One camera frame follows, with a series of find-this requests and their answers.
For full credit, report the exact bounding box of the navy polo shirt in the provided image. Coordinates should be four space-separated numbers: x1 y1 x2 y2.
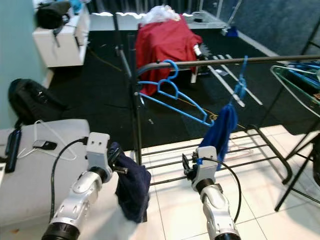
109 141 152 224

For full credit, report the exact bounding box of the royal blue garment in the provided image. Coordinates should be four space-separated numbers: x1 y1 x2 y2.
199 102 239 171

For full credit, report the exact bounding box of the black floor carpet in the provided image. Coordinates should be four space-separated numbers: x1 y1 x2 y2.
47 27 320 141

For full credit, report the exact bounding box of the grey upholstered ottoman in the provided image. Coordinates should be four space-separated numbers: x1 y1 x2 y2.
0 118 93 236

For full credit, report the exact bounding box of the white flat slat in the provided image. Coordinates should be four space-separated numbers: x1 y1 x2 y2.
210 45 265 106
207 67 246 107

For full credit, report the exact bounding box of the black remote control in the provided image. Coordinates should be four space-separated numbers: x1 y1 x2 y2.
5 128 23 173

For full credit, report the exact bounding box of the black backpack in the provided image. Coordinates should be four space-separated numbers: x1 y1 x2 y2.
8 78 68 126

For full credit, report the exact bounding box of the black white machine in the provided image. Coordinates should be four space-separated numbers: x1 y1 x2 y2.
195 42 213 63

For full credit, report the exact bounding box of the red cloth cover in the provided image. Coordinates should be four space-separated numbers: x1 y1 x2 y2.
134 17 205 96

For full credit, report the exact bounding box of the white shelf unit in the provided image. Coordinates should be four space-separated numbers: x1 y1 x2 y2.
32 5 91 68

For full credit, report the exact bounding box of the black metal clothes rack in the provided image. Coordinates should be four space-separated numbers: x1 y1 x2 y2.
112 15 320 186

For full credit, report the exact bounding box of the white low platform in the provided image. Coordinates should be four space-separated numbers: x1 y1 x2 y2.
87 10 228 32

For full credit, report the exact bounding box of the white plastic bag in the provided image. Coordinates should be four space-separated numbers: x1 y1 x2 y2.
142 5 183 26

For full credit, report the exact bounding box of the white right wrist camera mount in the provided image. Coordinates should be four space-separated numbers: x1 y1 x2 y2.
192 146 220 183

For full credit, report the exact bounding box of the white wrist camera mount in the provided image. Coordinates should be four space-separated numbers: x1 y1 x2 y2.
192 146 220 183
86 131 113 173

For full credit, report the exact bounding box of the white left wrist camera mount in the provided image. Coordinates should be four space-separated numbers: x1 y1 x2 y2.
86 131 113 173

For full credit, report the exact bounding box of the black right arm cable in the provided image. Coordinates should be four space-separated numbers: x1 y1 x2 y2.
215 156 243 223

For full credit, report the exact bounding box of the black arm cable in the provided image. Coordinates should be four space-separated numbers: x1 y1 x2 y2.
215 156 243 223
50 137 90 221

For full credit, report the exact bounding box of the thin yellow cord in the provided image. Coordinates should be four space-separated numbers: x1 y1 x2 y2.
87 46 246 132

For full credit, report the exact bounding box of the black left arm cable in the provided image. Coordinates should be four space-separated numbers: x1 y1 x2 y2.
50 137 90 221

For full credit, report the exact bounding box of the white wire hanger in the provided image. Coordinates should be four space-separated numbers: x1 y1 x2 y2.
20 120 76 161

